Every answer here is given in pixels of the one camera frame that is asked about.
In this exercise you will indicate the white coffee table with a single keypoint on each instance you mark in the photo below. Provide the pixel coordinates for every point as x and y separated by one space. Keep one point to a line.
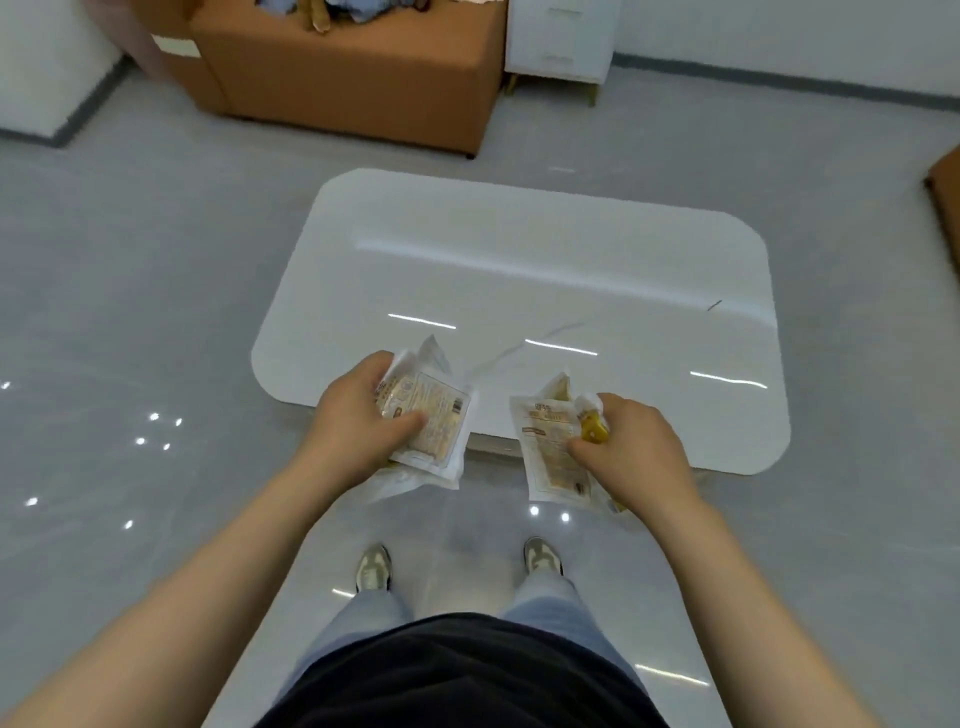
525 315

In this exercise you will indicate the person's left hand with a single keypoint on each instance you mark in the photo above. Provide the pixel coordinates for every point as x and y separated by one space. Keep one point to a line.
349 427

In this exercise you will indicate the brown chair edge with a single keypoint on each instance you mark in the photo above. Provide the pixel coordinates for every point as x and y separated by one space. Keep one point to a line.
946 210

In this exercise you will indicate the clear snack packet yellow corner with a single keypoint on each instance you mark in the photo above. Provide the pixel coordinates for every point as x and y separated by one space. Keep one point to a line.
551 446

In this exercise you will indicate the pile of clothes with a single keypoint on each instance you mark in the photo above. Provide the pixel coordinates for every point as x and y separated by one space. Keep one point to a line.
341 9

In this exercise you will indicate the person's left forearm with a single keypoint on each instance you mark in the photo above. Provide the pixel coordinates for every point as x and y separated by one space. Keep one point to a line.
161 600

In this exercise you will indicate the person's black shirt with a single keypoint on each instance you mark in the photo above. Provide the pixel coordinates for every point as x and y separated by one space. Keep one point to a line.
461 675

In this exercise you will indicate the person's right hand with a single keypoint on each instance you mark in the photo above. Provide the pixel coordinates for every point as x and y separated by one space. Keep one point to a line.
637 450

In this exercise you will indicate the person's shoe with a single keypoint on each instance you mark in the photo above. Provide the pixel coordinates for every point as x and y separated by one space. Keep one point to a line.
544 556
373 568

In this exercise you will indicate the white drawer cabinet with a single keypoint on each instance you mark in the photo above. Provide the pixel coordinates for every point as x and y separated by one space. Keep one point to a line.
559 41

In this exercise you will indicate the person's left shoe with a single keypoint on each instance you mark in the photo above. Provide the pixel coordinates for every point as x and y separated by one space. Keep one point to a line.
373 568

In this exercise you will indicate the clear snack packet white label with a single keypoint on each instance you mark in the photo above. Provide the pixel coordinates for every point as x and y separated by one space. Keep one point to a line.
431 420

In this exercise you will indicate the orange sofa ottoman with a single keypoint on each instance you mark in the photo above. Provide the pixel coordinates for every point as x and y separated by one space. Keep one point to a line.
352 71

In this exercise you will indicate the person's right thumb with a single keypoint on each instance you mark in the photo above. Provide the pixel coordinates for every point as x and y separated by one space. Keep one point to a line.
589 452

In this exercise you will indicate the person's left thumb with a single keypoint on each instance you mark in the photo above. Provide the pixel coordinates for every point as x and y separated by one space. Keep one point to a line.
405 427

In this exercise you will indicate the person's right shoe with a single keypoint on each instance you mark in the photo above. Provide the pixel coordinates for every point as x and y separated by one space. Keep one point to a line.
544 556

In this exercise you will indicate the person's light blue jeans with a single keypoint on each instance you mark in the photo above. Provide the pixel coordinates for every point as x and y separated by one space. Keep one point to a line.
457 622

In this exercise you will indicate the person's right forearm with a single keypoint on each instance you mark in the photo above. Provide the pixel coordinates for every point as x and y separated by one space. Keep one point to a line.
757 622

